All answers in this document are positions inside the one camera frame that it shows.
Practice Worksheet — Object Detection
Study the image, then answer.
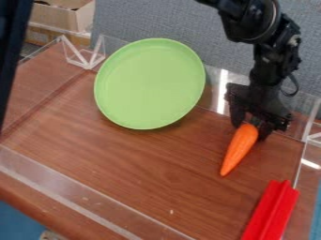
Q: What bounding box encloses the clear acrylic tray wall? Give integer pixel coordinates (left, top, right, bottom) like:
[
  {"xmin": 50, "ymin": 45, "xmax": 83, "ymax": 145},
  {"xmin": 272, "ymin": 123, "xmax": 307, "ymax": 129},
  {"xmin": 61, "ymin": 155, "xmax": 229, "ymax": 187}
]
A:
[{"xmin": 0, "ymin": 36, "xmax": 321, "ymax": 240}]

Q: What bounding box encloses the cardboard box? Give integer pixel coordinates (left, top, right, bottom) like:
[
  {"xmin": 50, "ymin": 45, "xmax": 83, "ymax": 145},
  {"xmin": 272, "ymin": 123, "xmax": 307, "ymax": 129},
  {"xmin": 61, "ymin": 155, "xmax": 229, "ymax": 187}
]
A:
[{"xmin": 30, "ymin": 0, "xmax": 95, "ymax": 32}]

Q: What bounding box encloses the green plastic plate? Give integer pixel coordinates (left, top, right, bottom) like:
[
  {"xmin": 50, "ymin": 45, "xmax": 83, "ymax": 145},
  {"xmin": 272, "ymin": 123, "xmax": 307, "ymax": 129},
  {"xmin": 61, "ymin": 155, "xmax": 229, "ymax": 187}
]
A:
[{"xmin": 94, "ymin": 38, "xmax": 206, "ymax": 129}]

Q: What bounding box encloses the red plastic bracket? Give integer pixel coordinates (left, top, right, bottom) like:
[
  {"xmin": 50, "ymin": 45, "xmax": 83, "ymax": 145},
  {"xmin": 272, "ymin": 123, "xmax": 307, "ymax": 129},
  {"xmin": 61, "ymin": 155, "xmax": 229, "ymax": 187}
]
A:
[{"xmin": 241, "ymin": 180, "xmax": 300, "ymax": 240}]

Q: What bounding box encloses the black cable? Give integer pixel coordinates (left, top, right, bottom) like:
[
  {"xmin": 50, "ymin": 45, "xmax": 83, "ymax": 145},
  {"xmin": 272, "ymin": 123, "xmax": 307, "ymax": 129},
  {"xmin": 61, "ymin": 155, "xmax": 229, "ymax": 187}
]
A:
[{"xmin": 279, "ymin": 73, "xmax": 301, "ymax": 98}]

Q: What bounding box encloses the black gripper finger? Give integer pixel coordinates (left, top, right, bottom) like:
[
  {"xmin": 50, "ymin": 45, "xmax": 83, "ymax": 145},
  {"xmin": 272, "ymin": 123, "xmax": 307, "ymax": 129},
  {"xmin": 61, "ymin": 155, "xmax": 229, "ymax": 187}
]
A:
[
  {"xmin": 230, "ymin": 100, "xmax": 249, "ymax": 128},
  {"xmin": 258, "ymin": 121, "xmax": 275, "ymax": 141}
]

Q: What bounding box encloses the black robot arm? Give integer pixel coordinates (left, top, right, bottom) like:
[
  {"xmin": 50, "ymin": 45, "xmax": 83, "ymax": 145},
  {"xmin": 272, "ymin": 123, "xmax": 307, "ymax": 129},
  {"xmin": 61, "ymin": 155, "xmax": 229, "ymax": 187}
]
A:
[{"xmin": 196, "ymin": 0, "xmax": 301, "ymax": 141}]

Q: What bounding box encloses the orange toy carrot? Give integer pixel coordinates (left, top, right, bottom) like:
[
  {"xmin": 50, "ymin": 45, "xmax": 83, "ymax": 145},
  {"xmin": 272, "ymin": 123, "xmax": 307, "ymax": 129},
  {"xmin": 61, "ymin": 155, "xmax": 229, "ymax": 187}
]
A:
[{"xmin": 220, "ymin": 124, "xmax": 258, "ymax": 176}]

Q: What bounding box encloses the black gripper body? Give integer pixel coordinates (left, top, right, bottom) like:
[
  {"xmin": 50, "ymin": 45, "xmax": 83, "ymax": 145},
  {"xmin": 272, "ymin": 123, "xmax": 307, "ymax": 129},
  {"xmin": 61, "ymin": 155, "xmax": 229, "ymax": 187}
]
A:
[{"xmin": 225, "ymin": 70, "xmax": 292, "ymax": 131}]

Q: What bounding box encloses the wooden shelf unit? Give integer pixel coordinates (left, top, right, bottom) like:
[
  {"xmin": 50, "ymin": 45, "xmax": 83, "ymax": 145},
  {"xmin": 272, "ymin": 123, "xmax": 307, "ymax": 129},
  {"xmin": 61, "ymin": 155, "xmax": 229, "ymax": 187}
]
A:
[{"xmin": 20, "ymin": 22, "xmax": 91, "ymax": 57}]

